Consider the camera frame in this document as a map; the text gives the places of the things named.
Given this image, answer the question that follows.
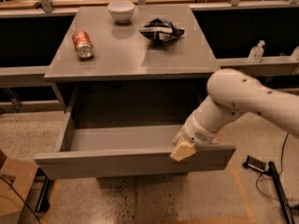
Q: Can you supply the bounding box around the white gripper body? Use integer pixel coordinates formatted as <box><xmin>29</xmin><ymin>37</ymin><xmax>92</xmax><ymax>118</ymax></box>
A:
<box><xmin>182</xmin><ymin>112</ymin><xmax>219</xmax><ymax>146</ymax></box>

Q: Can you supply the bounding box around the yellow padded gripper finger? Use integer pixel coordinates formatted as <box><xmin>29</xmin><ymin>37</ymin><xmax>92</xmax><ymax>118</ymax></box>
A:
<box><xmin>172</xmin><ymin>131</ymin><xmax>183</xmax><ymax>146</ymax></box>
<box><xmin>170</xmin><ymin>140</ymin><xmax>196</xmax><ymax>161</ymax></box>

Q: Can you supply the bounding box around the grey top drawer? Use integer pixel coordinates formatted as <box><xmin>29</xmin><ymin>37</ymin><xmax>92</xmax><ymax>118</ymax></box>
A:
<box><xmin>34</xmin><ymin>84</ymin><xmax>237</xmax><ymax>181</ymax></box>

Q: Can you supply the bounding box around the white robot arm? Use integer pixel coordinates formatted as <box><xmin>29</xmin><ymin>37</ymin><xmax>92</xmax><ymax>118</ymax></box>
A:
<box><xmin>170</xmin><ymin>68</ymin><xmax>299</xmax><ymax>161</ymax></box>

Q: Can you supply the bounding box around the grey drawer cabinet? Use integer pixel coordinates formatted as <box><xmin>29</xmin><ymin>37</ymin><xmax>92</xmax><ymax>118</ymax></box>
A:
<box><xmin>45</xmin><ymin>6</ymin><xmax>219</xmax><ymax>129</ymax></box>

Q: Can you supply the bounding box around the black floor device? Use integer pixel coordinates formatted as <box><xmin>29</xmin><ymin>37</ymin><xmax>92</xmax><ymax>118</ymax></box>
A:
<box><xmin>243</xmin><ymin>156</ymin><xmax>266</xmax><ymax>174</ymax></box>

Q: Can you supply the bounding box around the clear sanitizer pump bottle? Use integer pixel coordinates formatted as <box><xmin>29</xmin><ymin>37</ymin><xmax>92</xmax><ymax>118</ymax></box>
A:
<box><xmin>248</xmin><ymin>40</ymin><xmax>265</xmax><ymax>63</ymax></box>

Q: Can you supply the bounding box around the crumpled black chip bag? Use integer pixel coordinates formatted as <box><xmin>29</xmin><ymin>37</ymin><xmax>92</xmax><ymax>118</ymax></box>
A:
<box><xmin>139</xmin><ymin>18</ymin><xmax>185</xmax><ymax>42</ymax></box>

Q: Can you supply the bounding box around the black right floor bar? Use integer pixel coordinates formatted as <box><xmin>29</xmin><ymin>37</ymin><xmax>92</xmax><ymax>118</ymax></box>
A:
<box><xmin>268</xmin><ymin>161</ymin><xmax>295</xmax><ymax>224</ymax></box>

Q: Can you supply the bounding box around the black floor bar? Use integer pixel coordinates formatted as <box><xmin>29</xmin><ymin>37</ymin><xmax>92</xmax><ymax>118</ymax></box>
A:
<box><xmin>35</xmin><ymin>177</ymin><xmax>52</xmax><ymax>213</ymax></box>
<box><xmin>268</xmin><ymin>161</ymin><xmax>295</xmax><ymax>224</ymax></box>

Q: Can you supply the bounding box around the white ceramic bowl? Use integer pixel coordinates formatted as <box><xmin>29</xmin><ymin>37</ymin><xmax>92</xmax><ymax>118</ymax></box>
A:
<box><xmin>107</xmin><ymin>1</ymin><xmax>135</xmax><ymax>23</ymax></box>

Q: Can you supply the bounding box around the red soda can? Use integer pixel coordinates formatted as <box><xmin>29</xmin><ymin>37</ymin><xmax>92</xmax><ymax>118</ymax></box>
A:
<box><xmin>72</xmin><ymin>30</ymin><xmax>93</xmax><ymax>59</ymax></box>

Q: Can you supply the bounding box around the black left floor bar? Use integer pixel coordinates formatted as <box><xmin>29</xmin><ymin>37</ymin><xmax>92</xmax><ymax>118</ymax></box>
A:
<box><xmin>35</xmin><ymin>177</ymin><xmax>52</xmax><ymax>213</ymax></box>

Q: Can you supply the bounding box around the cardboard box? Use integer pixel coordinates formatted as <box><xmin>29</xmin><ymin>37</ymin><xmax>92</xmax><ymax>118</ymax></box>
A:
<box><xmin>0</xmin><ymin>150</ymin><xmax>37</xmax><ymax>224</ymax></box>

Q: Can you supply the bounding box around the black floor cable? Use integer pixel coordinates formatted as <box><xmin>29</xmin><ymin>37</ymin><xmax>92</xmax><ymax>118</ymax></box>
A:
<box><xmin>255</xmin><ymin>133</ymin><xmax>291</xmax><ymax>202</ymax></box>

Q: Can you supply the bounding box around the grey metal rail frame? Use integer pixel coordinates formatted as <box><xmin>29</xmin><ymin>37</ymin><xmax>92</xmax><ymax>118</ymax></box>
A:
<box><xmin>1</xmin><ymin>2</ymin><xmax>299</xmax><ymax>103</ymax></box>

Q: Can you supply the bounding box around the black cable on box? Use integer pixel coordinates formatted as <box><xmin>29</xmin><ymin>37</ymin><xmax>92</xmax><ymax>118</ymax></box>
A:
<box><xmin>0</xmin><ymin>175</ymin><xmax>42</xmax><ymax>224</ymax></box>

